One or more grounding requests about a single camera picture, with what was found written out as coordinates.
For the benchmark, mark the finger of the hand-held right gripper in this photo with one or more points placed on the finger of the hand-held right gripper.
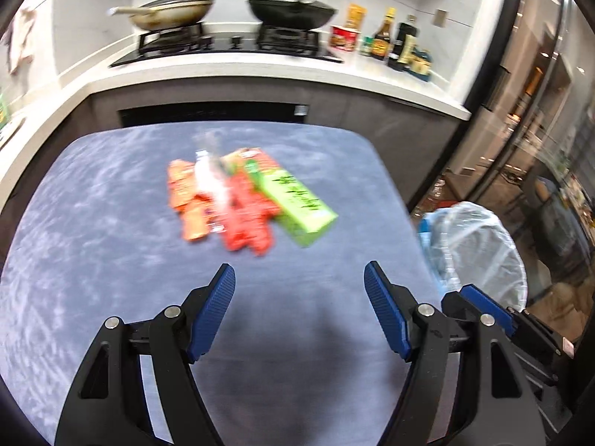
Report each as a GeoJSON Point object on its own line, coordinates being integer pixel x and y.
{"type": "Point", "coordinates": [486, 303]}
{"type": "Point", "coordinates": [453, 305]}

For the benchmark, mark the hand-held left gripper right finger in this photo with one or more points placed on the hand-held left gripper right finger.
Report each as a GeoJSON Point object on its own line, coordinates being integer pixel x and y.
{"type": "Point", "coordinates": [386, 306]}

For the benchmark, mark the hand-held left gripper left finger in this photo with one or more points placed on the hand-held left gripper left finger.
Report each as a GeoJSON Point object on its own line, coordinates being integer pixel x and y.
{"type": "Point", "coordinates": [211, 306]}

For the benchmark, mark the black trash bin with liner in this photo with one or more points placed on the black trash bin with liner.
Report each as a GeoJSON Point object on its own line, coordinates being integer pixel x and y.
{"type": "Point", "coordinates": [483, 251]}

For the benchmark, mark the red plastic bag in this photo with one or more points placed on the red plastic bag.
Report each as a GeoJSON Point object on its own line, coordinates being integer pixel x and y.
{"type": "Point", "coordinates": [248, 213]}

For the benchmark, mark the orange snack wrapper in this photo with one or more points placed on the orange snack wrapper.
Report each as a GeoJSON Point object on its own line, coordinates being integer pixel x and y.
{"type": "Point", "coordinates": [186, 186]}

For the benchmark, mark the green cardboard box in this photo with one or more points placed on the green cardboard box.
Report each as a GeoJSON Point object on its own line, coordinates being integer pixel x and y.
{"type": "Point", "coordinates": [297, 204]}

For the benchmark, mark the clear plastic bottle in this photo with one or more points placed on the clear plastic bottle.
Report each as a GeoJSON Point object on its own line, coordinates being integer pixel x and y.
{"type": "Point", "coordinates": [211, 172]}

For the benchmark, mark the orange packet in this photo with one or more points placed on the orange packet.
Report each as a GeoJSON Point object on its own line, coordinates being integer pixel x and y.
{"type": "Point", "coordinates": [253, 158]}

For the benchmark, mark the glass sliding door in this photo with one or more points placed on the glass sliding door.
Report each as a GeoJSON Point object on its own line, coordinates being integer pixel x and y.
{"type": "Point", "coordinates": [534, 148]}

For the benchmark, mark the kitchen counter with grey cabinets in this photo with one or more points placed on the kitchen counter with grey cabinets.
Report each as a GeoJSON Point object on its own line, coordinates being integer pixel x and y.
{"type": "Point", "coordinates": [372, 121]}

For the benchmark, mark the blue seasoning jar set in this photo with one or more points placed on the blue seasoning jar set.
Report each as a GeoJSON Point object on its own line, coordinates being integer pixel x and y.
{"type": "Point", "coordinates": [422, 66]}

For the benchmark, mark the black gas hob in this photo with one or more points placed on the black gas hob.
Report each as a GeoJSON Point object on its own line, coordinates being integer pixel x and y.
{"type": "Point", "coordinates": [223, 51]}

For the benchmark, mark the dark soy sauce bottle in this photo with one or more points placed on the dark soy sauce bottle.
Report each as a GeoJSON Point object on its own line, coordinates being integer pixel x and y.
{"type": "Point", "coordinates": [399, 49]}

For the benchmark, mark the small green spice jar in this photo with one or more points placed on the small green spice jar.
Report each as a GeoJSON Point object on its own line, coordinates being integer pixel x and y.
{"type": "Point", "coordinates": [368, 46]}

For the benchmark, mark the brown sauce bottle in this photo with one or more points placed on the brown sauce bottle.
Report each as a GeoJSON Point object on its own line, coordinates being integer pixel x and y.
{"type": "Point", "coordinates": [382, 44]}

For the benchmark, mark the red instant noodle cup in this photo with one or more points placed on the red instant noodle cup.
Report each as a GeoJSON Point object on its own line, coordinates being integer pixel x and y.
{"type": "Point", "coordinates": [344, 39]}

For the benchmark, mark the yellow seasoning packet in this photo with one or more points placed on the yellow seasoning packet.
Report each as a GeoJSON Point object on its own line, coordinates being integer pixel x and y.
{"type": "Point", "coordinates": [355, 16]}

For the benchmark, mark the beige wok with glass lid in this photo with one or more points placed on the beige wok with glass lid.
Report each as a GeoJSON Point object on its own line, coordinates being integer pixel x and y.
{"type": "Point", "coordinates": [172, 14]}

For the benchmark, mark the black wok with lid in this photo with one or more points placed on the black wok with lid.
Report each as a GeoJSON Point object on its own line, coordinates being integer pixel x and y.
{"type": "Point", "coordinates": [293, 11]}

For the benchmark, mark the white hanging towel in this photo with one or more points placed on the white hanging towel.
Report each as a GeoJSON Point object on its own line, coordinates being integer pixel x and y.
{"type": "Point", "coordinates": [21, 42]}

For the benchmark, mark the grey wall outlet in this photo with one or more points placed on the grey wall outlet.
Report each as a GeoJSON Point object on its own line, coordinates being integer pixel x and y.
{"type": "Point", "coordinates": [441, 18]}

